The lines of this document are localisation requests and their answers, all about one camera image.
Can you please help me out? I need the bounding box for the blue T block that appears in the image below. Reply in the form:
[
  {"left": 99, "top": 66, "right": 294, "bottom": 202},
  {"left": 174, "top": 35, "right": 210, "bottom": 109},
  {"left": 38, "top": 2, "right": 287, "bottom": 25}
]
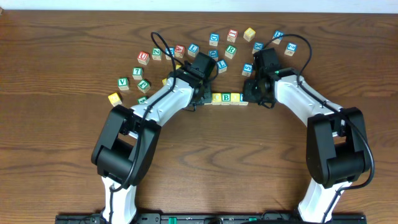
[{"left": 239, "top": 93, "right": 248, "bottom": 106}]

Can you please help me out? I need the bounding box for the yellow O block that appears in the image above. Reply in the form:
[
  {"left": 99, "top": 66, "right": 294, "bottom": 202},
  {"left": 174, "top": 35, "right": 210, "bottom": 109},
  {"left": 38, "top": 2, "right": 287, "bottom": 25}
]
[
  {"left": 211, "top": 93, "right": 222, "bottom": 105},
  {"left": 230, "top": 93, "right": 240, "bottom": 105}
]

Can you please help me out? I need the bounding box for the green B block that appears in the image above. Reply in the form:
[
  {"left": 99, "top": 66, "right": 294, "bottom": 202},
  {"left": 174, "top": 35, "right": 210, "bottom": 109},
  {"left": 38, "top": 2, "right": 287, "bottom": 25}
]
[{"left": 221, "top": 93, "right": 231, "bottom": 105}]

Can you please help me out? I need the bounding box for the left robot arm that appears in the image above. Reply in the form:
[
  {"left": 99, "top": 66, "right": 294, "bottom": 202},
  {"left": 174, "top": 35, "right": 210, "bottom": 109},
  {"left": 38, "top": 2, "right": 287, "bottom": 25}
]
[{"left": 91, "top": 53, "right": 217, "bottom": 223}]

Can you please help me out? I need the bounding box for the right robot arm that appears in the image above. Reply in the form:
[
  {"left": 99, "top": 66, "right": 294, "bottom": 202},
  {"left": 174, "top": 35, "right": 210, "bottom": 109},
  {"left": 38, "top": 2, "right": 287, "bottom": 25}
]
[{"left": 243, "top": 49, "right": 375, "bottom": 223}]

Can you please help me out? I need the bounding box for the blue D block lower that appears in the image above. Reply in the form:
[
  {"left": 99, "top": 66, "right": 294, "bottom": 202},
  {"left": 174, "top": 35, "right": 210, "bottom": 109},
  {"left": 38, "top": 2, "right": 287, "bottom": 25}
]
[{"left": 208, "top": 50, "right": 218, "bottom": 61}]

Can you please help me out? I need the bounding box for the blue d block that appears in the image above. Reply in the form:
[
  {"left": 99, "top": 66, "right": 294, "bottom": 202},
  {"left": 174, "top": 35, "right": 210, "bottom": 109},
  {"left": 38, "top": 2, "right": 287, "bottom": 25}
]
[
  {"left": 208, "top": 50, "right": 218, "bottom": 61},
  {"left": 209, "top": 33, "right": 220, "bottom": 47}
]

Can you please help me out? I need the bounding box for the blue L block centre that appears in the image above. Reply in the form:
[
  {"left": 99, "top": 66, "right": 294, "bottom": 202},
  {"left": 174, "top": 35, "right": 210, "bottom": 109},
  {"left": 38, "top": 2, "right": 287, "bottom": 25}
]
[{"left": 216, "top": 60, "right": 228, "bottom": 73}]

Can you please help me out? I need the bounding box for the blue l block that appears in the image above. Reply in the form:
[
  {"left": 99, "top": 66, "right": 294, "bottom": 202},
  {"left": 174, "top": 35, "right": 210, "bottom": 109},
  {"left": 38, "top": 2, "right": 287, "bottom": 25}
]
[
  {"left": 216, "top": 60, "right": 228, "bottom": 73},
  {"left": 187, "top": 44, "right": 200, "bottom": 57}
]

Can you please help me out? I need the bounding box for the blue L block upper left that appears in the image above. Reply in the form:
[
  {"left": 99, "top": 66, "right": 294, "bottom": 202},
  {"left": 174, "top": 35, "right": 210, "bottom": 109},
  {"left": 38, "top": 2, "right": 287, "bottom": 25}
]
[{"left": 187, "top": 44, "right": 200, "bottom": 57}]

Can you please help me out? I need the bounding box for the blue 5 block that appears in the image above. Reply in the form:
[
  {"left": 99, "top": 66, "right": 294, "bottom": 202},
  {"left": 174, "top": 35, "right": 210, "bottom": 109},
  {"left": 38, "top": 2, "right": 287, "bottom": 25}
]
[{"left": 242, "top": 63, "right": 253, "bottom": 77}]

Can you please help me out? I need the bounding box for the red A block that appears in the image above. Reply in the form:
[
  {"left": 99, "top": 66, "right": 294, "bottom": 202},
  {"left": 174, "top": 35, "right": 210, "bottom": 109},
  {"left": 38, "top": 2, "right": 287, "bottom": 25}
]
[{"left": 175, "top": 45, "right": 185, "bottom": 58}]

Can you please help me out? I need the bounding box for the blue D block upper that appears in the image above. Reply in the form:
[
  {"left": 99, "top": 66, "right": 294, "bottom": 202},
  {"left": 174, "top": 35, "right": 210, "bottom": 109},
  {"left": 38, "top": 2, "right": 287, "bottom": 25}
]
[{"left": 209, "top": 33, "right": 220, "bottom": 47}]

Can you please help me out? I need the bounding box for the green R block right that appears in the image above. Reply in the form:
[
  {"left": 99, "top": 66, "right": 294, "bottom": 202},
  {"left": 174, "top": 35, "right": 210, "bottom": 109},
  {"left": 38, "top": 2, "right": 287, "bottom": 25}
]
[{"left": 224, "top": 45, "right": 237, "bottom": 59}]

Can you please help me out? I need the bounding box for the blue P block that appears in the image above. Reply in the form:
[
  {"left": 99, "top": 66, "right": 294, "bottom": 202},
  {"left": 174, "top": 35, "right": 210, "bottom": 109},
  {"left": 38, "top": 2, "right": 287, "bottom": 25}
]
[{"left": 165, "top": 47, "right": 175, "bottom": 60}]

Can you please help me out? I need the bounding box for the blue X block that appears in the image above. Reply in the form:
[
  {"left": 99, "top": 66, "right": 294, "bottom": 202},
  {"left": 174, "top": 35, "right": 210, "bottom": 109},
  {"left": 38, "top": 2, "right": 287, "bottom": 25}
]
[{"left": 252, "top": 42, "right": 264, "bottom": 54}]

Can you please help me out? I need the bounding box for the red I block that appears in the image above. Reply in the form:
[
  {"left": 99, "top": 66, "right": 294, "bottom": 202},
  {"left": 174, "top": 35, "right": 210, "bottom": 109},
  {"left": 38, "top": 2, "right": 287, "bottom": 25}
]
[{"left": 227, "top": 29, "right": 238, "bottom": 43}]

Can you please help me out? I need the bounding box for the green Z block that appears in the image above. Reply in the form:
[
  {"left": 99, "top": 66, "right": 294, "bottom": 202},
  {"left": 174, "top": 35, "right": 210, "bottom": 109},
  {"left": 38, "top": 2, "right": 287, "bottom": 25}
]
[{"left": 152, "top": 47, "right": 162, "bottom": 60}]

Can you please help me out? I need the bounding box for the blue 2 block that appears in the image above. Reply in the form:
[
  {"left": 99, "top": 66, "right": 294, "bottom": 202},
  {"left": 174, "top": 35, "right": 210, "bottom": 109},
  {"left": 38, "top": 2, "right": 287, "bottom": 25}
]
[{"left": 284, "top": 42, "right": 297, "bottom": 56}]

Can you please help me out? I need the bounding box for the yellow block top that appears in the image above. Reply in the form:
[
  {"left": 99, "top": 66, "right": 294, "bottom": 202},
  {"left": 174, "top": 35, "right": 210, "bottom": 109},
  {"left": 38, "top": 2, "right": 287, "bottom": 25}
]
[{"left": 243, "top": 27, "right": 256, "bottom": 42}]

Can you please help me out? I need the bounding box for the blue H block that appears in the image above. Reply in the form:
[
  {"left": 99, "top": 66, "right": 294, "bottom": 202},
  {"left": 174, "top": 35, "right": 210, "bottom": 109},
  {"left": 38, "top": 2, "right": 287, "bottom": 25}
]
[{"left": 272, "top": 30, "right": 284, "bottom": 45}]

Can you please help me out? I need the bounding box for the red U block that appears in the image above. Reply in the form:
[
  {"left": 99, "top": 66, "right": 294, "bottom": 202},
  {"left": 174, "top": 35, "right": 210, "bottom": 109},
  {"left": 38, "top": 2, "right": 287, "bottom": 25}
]
[{"left": 137, "top": 51, "right": 150, "bottom": 65}]

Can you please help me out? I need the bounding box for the green 7 block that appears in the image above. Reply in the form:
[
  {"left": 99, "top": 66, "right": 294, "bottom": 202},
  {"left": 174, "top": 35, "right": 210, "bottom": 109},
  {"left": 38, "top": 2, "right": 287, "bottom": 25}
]
[{"left": 132, "top": 67, "right": 144, "bottom": 80}]

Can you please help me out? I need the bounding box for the green 4 block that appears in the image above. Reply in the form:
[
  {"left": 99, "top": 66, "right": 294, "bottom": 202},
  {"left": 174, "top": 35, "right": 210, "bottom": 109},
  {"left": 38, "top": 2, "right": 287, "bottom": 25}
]
[{"left": 137, "top": 96, "right": 147, "bottom": 104}]

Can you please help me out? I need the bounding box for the green V block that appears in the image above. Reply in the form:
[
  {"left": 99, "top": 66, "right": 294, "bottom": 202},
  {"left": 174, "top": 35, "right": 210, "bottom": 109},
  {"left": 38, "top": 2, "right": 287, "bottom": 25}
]
[{"left": 118, "top": 77, "right": 129, "bottom": 91}]

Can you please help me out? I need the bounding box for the yellow block far left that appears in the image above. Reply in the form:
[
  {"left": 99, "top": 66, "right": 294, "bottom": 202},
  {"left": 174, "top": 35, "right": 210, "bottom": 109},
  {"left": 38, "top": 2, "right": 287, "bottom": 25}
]
[{"left": 108, "top": 92, "right": 123, "bottom": 107}]

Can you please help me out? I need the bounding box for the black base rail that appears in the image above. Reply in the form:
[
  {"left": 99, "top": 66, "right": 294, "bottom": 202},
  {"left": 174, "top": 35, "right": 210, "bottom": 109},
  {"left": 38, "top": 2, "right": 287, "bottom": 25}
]
[{"left": 55, "top": 212, "right": 367, "bottom": 224}]

